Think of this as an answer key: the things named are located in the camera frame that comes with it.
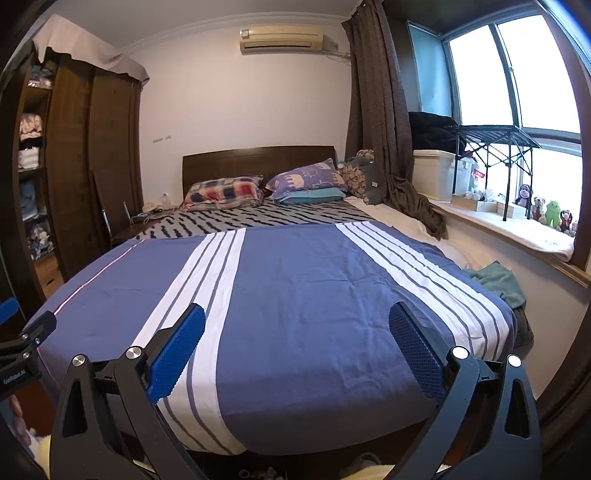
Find floral cushion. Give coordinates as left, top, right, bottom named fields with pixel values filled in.
left=339, top=149, right=376, bottom=199

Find brown curtain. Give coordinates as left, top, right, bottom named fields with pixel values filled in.
left=342, top=0, right=448, bottom=241

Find pink folded clothes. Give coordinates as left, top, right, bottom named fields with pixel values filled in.
left=19, top=113, right=44, bottom=140

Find wooden windowsill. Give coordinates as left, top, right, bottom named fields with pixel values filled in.
left=434, top=203, right=588, bottom=288

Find white storage box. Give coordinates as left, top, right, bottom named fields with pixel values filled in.
left=412, top=149, right=456, bottom=203

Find dark wooden wardrobe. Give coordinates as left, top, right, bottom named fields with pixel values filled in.
left=14, top=46, right=145, bottom=297

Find purple elephant print pillow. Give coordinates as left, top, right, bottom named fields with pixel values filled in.
left=265, top=158, right=350, bottom=200

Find zebra striped bed sheet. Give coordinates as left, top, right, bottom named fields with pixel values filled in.
left=134, top=199, right=387, bottom=241

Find dark folded chair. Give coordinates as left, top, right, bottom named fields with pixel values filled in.
left=91, top=170, right=117, bottom=250

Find dark green cushion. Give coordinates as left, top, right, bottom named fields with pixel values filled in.
left=360, top=159, right=387, bottom=204

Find blue roller blind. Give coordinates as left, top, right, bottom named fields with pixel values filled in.
left=406, top=18, right=451, bottom=119

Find white bed sheet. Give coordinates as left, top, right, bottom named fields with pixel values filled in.
left=346, top=196, right=476, bottom=269

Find green towel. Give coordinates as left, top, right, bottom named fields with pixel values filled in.
left=462, top=261, right=527, bottom=310

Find white air conditioner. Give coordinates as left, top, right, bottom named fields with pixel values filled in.
left=239, top=27, right=324, bottom=55

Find teal pillow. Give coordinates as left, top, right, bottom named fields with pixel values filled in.
left=273, top=187, right=347, bottom=206

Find plaid pillow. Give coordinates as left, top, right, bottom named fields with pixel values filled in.
left=180, top=175, right=265, bottom=212

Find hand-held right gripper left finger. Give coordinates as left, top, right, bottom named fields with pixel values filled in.
left=49, top=302, right=206, bottom=480

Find white cloth over wardrobe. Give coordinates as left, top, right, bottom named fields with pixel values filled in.
left=32, top=14, right=151, bottom=86

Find person's left hand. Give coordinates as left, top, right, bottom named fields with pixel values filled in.
left=9, top=396, right=33, bottom=447

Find small wooden box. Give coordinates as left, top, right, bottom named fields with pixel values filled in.
left=450, top=193, right=486, bottom=212

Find clear plastic container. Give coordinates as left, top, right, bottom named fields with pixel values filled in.
left=455, top=157, right=486, bottom=195

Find blue folded clothes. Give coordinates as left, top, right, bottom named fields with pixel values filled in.
left=21, top=180, right=47, bottom=220

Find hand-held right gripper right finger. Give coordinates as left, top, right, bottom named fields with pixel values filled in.
left=389, top=301, right=542, bottom=480

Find blue white striped blanket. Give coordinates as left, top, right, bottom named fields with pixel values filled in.
left=23, top=220, right=516, bottom=456

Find black folding table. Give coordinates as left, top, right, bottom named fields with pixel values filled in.
left=450, top=124, right=542, bottom=218

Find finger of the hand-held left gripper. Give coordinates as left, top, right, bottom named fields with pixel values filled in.
left=0, top=311, right=57, bottom=366
left=0, top=297, right=18, bottom=331

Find window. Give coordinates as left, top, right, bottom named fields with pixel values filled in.
left=441, top=8, right=585, bottom=232

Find white windowsill mat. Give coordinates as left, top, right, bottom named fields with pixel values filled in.
left=429, top=198, right=576, bottom=262

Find black jacket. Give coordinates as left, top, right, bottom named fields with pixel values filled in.
left=409, top=111, right=463, bottom=156

